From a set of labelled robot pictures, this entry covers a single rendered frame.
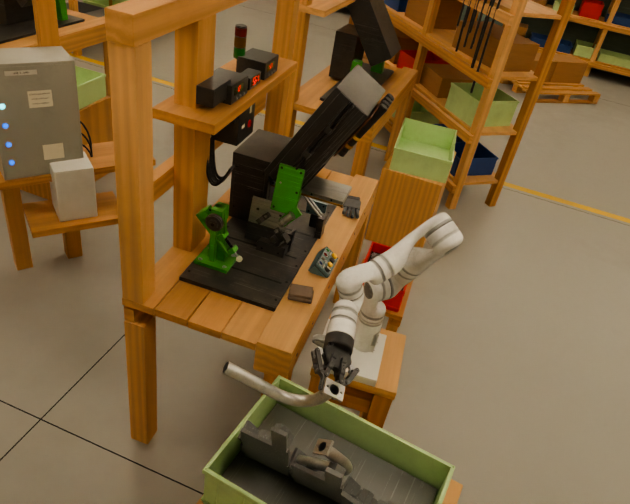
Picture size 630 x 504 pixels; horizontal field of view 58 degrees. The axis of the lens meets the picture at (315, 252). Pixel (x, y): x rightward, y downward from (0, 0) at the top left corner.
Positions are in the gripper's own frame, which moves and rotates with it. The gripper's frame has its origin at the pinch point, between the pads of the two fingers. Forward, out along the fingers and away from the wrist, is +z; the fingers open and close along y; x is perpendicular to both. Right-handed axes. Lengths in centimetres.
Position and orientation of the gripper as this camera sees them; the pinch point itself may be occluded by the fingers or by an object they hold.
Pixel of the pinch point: (329, 388)
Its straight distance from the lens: 139.2
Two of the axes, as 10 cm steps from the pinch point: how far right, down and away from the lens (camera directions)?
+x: -5.2, 4.8, 7.1
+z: -2.0, 7.4, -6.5
